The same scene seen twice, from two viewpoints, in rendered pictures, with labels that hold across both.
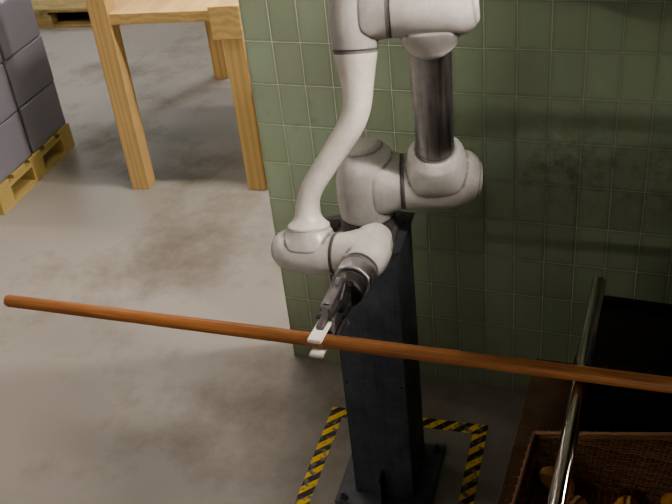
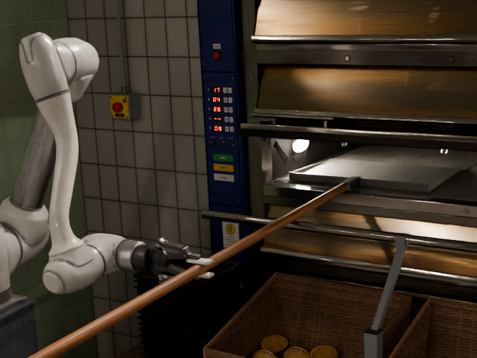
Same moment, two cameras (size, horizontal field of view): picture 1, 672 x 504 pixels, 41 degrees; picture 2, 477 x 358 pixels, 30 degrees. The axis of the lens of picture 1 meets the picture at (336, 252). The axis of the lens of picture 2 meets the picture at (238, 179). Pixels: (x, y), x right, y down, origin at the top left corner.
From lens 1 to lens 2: 2.51 m
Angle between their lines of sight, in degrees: 75
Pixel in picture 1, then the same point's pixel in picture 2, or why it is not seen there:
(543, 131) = not seen: outside the picture
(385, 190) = (13, 248)
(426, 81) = not seen: hidden behind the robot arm
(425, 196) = (34, 244)
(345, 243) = (105, 242)
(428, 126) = (50, 170)
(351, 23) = (61, 70)
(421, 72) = not seen: hidden behind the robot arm
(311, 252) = (92, 258)
